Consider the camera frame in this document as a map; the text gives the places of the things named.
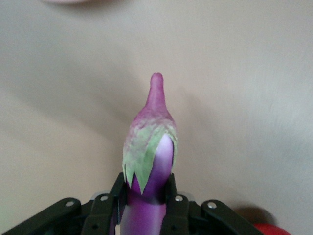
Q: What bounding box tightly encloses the pink plate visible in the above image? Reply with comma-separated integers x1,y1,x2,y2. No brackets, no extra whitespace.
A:
39,0,98,4

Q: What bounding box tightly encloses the red chili pepper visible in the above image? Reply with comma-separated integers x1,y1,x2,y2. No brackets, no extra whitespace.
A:
252,222,291,235

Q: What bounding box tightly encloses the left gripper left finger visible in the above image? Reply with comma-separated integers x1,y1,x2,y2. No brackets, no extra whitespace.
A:
0,172,128,235

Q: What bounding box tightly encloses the purple eggplant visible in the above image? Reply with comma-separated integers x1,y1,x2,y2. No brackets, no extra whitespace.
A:
119,72,178,235

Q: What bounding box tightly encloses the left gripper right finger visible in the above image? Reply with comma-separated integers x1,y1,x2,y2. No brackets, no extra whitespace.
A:
160,172,267,235

